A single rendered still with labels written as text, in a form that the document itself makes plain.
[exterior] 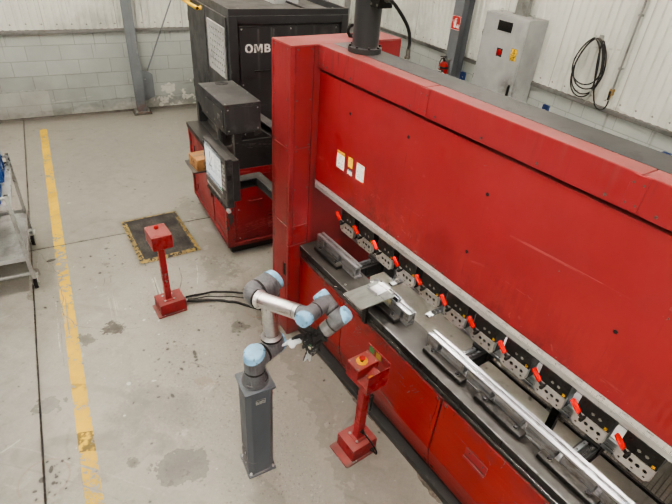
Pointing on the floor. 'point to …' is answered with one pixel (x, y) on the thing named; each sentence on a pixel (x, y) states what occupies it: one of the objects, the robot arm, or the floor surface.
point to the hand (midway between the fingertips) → (292, 352)
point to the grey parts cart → (15, 228)
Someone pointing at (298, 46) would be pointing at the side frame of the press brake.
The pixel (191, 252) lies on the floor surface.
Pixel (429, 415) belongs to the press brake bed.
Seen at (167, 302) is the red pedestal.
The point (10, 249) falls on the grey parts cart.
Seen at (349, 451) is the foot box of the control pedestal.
